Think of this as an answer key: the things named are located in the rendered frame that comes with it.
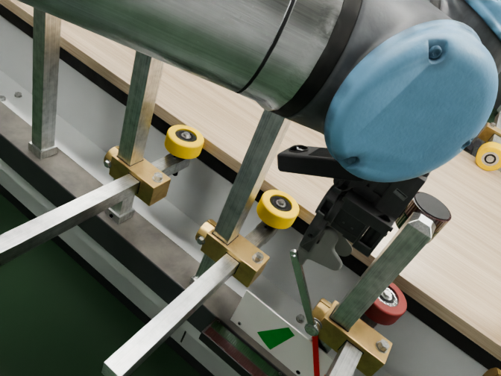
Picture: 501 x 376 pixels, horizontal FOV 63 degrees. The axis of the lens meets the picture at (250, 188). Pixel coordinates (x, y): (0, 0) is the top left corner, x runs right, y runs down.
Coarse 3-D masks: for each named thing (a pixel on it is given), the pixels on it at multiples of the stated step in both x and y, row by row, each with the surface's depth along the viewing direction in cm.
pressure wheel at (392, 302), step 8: (392, 288) 73; (384, 296) 70; (392, 296) 72; (400, 296) 72; (376, 304) 68; (384, 304) 69; (392, 304) 70; (400, 304) 70; (368, 312) 70; (376, 312) 69; (384, 312) 68; (392, 312) 68; (400, 312) 69; (376, 320) 69; (384, 320) 69; (392, 320) 69
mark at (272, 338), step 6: (270, 330) 76; (276, 330) 75; (282, 330) 74; (288, 330) 73; (264, 336) 77; (270, 336) 76; (276, 336) 75; (282, 336) 75; (288, 336) 74; (270, 342) 77; (276, 342) 76; (282, 342) 75; (270, 348) 78
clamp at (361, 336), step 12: (324, 300) 70; (324, 312) 68; (324, 324) 68; (336, 324) 67; (360, 324) 69; (324, 336) 69; (336, 336) 67; (348, 336) 66; (360, 336) 67; (372, 336) 68; (336, 348) 68; (360, 348) 66; (372, 348) 66; (360, 360) 67; (372, 360) 65; (384, 360) 65; (372, 372) 66
